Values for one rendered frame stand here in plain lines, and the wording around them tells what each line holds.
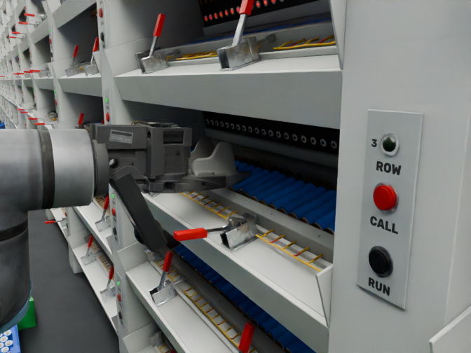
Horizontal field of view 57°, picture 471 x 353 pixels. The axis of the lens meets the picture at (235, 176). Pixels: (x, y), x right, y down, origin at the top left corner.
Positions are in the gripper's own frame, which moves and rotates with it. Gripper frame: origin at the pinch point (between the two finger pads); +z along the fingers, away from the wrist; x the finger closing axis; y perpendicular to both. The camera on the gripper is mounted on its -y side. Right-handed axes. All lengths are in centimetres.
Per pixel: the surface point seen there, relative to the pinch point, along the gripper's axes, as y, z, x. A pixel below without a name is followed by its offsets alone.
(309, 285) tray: -5.3, -5.8, -23.9
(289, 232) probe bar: -2.4, -3.6, -17.7
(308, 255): -3.8, -3.6, -21.0
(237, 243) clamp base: -5.1, -6.5, -12.3
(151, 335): -41, -1, 30
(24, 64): 23, -7, 241
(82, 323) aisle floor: -55, -9, 66
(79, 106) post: 5, -2, 101
